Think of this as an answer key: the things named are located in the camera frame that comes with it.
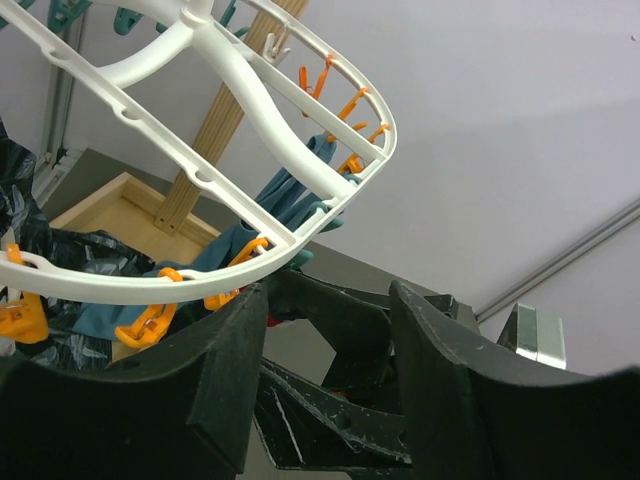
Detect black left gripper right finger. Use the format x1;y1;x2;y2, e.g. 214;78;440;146
389;282;639;479

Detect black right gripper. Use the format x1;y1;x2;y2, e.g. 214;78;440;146
254;270;479;470

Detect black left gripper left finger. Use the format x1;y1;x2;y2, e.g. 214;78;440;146
1;284;268;479

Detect orange clothes clip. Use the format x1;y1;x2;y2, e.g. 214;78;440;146
113;267;185;348
1;278;49;344

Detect teal blue garment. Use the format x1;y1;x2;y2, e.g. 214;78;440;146
74;133;346;346

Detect white round clip hanger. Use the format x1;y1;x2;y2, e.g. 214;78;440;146
0;0;399;306

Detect teal clothes clip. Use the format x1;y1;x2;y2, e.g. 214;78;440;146
287;249;314;271

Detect dark leaf-print shorts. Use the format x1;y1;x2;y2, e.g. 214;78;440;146
1;132;155;372

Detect wooden rack frame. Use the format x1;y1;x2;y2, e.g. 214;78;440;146
50;13;288;359

